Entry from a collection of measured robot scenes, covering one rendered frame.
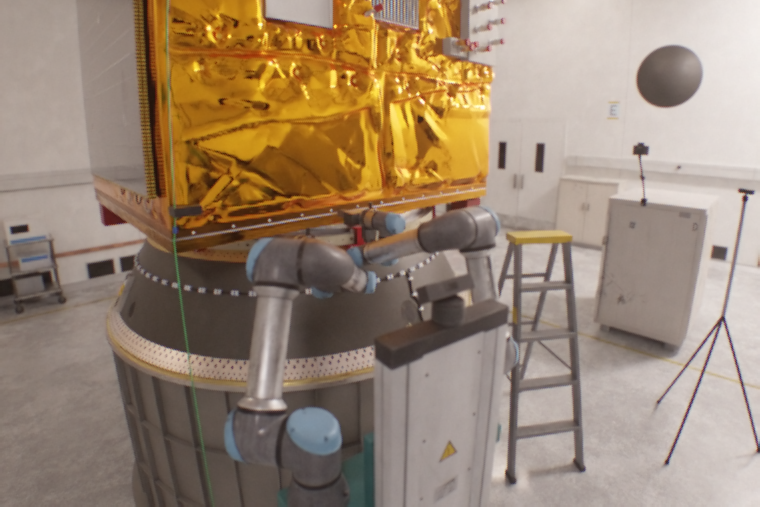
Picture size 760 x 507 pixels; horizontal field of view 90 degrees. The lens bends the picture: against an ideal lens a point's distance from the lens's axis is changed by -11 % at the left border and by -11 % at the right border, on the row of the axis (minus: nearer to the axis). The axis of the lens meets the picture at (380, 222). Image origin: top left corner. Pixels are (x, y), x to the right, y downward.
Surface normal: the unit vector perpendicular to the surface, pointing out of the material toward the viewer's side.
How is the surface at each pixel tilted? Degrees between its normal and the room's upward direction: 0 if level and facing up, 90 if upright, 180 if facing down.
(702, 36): 90
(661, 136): 90
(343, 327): 62
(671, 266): 90
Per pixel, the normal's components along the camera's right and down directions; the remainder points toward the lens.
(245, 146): 0.68, 0.09
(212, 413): -0.16, 0.21
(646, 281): -0.71, 0.15
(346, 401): 0.36, 0.20
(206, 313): -0.18, -0.27
